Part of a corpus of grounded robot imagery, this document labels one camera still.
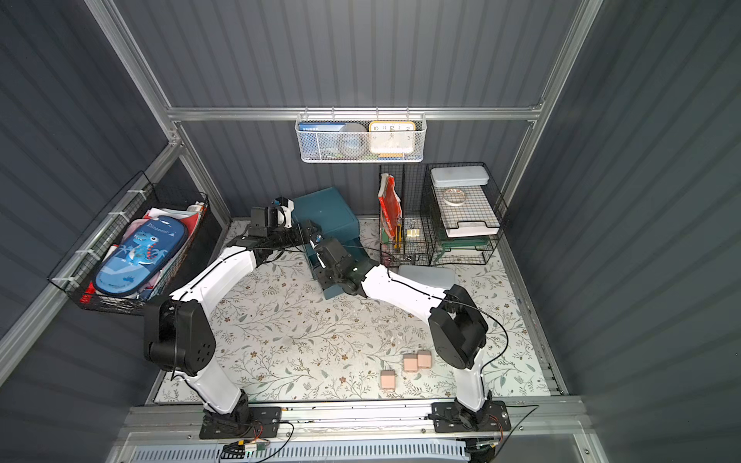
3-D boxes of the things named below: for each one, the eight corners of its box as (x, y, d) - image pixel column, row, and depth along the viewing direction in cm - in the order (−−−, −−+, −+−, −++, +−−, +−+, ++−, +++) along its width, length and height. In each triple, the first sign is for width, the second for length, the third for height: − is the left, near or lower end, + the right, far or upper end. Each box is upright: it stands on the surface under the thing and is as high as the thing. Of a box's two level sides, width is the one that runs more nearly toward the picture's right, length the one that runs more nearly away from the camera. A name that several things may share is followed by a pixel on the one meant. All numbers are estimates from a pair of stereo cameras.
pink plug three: (380, 390, 81) (380, 388, 79) (380, 372, 84) (380, 369, 82) (395, 390, 81) (395, 388, 79) (394, 372, 84) (395, 369, 82)
